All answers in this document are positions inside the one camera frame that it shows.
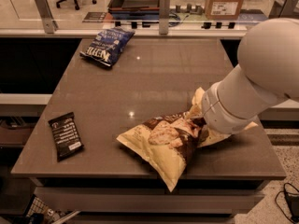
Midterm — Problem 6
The brown sea salt chip bag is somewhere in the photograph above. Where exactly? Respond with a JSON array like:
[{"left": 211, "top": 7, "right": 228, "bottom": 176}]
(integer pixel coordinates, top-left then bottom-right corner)
[{"left": 116, "top": 86, "right": 259, "bottom": 193}]

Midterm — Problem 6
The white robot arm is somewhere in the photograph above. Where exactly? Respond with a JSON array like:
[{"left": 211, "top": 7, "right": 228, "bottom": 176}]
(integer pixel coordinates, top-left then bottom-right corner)
[{"left": 202, "top": 18, "right": 299, "bottom": 134}]

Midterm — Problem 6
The blue kettle chip bag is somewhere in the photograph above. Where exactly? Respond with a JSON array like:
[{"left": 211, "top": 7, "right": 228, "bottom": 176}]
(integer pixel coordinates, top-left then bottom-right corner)
[{"left": 80, "top": 26, "right": 135, "bottom": 67}]

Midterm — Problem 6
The black snack bar wrapper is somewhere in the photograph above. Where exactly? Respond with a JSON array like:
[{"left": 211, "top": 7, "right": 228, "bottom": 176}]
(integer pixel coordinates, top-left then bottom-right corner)
[{"left": 48, "top": 112, "right": 84, "bottom": 161}]

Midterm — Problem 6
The cardboard box with label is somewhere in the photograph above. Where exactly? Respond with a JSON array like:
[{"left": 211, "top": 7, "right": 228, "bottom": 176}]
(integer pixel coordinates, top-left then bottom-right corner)
[{"left": 205, "top": 0, "right": 244, "bottom": 20}]

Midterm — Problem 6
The middle metal glass post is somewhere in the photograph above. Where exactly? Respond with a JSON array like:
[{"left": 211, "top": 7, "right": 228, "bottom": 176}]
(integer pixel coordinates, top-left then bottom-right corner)
[{"left": 159, "top": 0, "right": 170, "bottom": 35}]

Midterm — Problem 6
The metal glass post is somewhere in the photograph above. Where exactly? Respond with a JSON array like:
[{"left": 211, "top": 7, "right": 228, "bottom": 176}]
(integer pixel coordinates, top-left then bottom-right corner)
[
  {"left": 269, "top": 0, "right": 299, "bottom": 19},
  {"left": 35, "top": 0, "right": 58, "bottom": 34},
  {"left": 159, "top": 0, "right": 170, "bottom": 35}
]

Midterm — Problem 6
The left metal glass post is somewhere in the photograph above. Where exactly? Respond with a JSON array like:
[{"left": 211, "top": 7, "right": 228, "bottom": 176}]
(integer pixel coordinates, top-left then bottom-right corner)
[{"left": 35, "top": 0, "right": 58, "bottom": 34}]

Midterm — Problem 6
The wire basket under table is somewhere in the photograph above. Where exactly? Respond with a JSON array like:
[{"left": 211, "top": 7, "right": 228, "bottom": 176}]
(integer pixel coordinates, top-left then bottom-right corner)
[{"left": 25, "top": 195, "right": 65, "bottom": 224}]

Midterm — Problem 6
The black cable on floor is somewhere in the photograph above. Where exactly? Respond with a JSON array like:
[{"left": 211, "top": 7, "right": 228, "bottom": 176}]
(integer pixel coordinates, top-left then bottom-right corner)
[{"left": 274, "top": 182, "right": 299, "bottom": 224}]

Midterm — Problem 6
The right metal glass post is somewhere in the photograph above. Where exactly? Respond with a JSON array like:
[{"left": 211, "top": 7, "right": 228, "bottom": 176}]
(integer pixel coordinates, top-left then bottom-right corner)
[{"left": 269, "top": 0, "right": 299, "bottom": 19}]

